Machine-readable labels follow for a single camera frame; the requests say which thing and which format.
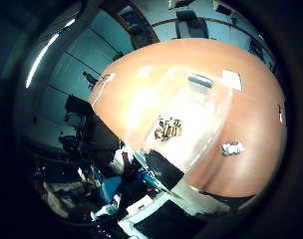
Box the tiger plush toy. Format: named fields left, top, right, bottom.
left=153, top=116, right=183, bottom=142

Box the long ceiling light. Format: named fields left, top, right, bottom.
left=25, top=18, right=76, bottom=89

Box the zebra plush toy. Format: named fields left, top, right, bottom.
left=220, top=140, right=246, bottom=157

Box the clear plastic storage container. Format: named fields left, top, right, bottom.
left=123, top=66, right=234, bottom=173

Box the small white black tag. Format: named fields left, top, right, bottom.
left=277, top=103, right=287, bottom=127

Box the white paper sheet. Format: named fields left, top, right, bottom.
left=220, top=68, right=244, bottom=93

